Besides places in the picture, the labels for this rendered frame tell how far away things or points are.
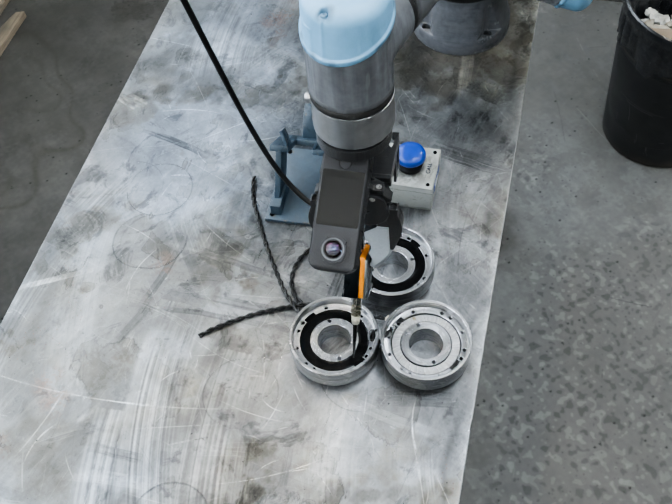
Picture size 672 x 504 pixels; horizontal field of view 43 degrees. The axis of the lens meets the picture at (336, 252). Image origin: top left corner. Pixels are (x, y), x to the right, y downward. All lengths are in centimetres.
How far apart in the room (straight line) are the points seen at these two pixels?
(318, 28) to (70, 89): 199
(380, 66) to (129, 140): 65
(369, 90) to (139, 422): 51
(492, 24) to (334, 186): 61
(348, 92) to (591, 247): 147
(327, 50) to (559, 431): 133
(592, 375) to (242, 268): 104
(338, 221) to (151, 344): 37
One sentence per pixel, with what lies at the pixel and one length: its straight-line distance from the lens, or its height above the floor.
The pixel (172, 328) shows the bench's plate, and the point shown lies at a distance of 108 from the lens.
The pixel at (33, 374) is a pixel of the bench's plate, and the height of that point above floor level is 80.
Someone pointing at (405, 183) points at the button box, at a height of 84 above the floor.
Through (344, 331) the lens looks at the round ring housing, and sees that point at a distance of 102.
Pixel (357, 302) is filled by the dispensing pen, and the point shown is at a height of 90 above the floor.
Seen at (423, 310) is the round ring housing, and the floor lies 83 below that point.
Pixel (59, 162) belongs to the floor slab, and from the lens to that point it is 243.
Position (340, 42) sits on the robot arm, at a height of 126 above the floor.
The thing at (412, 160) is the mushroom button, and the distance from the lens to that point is 110.
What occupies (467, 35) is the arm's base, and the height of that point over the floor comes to 84.
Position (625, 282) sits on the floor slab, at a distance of 209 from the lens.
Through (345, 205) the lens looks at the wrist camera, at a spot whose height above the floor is 108.
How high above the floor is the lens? 171
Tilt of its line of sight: 55 degrees down
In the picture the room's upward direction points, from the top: 7 degrees counter-clockwise
